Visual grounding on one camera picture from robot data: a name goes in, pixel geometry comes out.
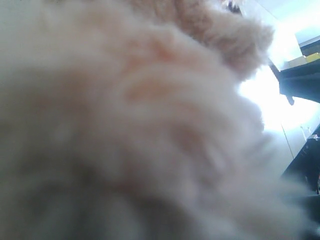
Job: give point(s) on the tan teddy bear striped sweater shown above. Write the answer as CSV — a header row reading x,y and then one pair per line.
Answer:
x,y
122,120

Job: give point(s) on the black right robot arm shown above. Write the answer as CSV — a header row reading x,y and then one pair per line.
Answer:
x,y
301,81

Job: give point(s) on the dark background furniture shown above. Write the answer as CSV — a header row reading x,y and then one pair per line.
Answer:
x,y
306,165

